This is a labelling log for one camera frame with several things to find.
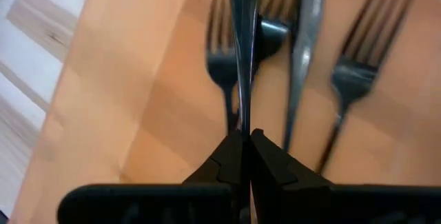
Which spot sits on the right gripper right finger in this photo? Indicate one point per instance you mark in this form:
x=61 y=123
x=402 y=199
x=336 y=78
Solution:
x=293 y=200

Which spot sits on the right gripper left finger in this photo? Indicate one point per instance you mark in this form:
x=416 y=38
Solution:
x=206 y=200

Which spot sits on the orange plastic bin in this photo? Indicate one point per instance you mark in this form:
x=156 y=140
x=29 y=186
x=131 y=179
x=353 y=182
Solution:
x=138 y=79

